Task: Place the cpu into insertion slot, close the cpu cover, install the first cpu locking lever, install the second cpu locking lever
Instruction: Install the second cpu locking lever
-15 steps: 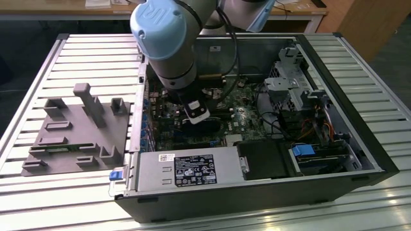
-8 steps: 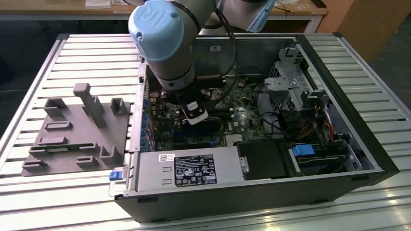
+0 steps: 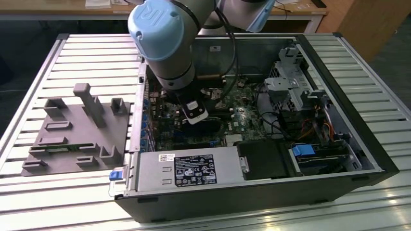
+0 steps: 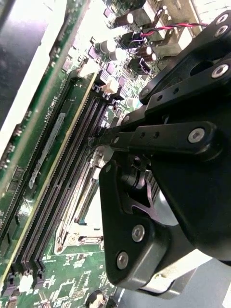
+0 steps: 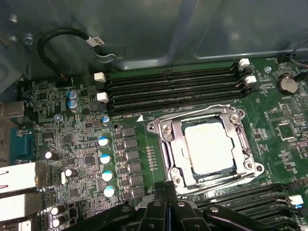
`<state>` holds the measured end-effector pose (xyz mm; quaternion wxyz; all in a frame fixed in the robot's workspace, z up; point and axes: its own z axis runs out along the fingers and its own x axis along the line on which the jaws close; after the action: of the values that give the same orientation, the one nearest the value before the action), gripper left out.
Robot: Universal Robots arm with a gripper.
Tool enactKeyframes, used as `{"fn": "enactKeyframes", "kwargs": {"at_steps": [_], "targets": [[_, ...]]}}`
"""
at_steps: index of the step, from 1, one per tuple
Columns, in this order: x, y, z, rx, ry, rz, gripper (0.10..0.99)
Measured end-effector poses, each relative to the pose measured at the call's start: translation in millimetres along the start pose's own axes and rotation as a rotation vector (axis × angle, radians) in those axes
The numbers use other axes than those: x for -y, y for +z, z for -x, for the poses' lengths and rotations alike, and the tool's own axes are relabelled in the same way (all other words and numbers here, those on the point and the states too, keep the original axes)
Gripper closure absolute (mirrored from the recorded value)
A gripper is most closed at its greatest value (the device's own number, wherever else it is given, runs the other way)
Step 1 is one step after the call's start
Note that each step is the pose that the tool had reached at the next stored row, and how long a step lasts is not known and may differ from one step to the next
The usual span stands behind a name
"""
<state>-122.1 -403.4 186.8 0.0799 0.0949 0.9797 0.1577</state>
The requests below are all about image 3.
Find CPU socket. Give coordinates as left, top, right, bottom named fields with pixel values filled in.
left=199, top=88, right=226, bottom=108

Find black drive bay cover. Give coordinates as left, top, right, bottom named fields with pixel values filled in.
left=237, top=140, right=293, bottom=181

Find black graphics card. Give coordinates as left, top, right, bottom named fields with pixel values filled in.
left=185, top=117, right=223, bottom=133

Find green motherboard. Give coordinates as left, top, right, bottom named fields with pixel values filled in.
left=143, top=73, right=274, bottom=153

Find silver chipset heatsink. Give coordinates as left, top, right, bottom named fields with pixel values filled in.
left=226, top=134, right=246, bottom=145

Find silver power supply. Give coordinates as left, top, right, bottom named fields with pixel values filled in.
left=127, top=146, right=247, bottom=193

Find grey parts rack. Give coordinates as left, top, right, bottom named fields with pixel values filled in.
left=19, top=82, right=135, bottom=178

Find silver perforated drive cage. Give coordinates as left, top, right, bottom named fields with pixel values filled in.
left=263, top=47, right=325, bottom=112

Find green RAM stick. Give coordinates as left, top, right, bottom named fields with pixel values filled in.
left=45, top=143, right=97, bottom=153

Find blue plastic latch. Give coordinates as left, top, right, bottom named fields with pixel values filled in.
left=109, top=169, right=126, bottom=181

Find hard disk in blue carrier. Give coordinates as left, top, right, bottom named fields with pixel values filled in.
left=289, top=143, right=352, bottom=176

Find black open PC case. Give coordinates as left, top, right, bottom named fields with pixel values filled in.
left=114, top=32, right=401, bottom=224

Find wooden desk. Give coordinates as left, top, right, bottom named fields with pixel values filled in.
left=0, top=0, right=329, bottom=34

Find wooden cabinet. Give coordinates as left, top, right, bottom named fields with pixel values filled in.
left=337, top=0, right=411, bottom=63

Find white wrist camera with mount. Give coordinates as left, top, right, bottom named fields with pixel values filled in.
left=181, top=97, right=210, bottom=126

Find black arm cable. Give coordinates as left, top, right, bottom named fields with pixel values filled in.
left=211, top=4, right=239, bottom=101

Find yellow orange power wires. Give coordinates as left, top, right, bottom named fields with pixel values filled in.
left=295, top=117, right=336, bottom=142

